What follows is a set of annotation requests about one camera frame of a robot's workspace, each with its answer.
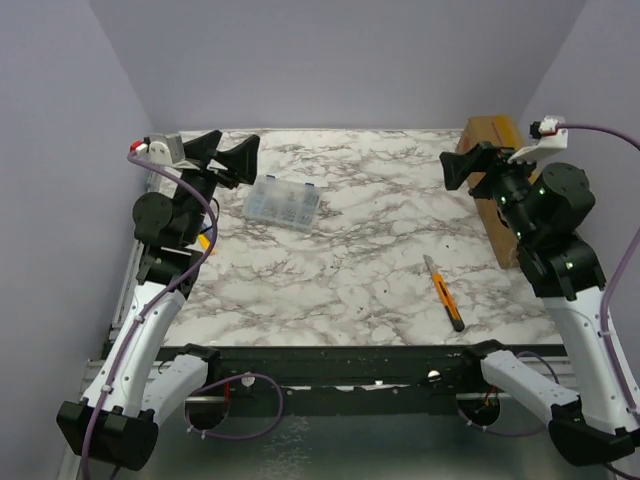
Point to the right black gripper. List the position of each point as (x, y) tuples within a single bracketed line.
[(489, 167)]

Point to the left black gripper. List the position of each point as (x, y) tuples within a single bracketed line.
[(240, 160)]

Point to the orange utility knife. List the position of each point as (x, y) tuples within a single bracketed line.
[(444, 295)]

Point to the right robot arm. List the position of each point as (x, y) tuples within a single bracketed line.
[(593, 424)]

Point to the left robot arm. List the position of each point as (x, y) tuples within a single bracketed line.
[(135, 310)]

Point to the clear plastic screw box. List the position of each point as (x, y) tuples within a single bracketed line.
[(284, 203)]

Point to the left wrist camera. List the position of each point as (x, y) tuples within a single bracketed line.
[(161, 149)]

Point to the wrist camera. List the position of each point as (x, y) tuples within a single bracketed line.
[(550, 139), (161, 149)]

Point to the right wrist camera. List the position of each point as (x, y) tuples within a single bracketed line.
[(550, 139)]

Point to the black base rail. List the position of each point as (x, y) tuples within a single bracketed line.
[(272, 382)]

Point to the aluminium frame rail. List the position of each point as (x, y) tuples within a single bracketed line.
[(71, 464)]

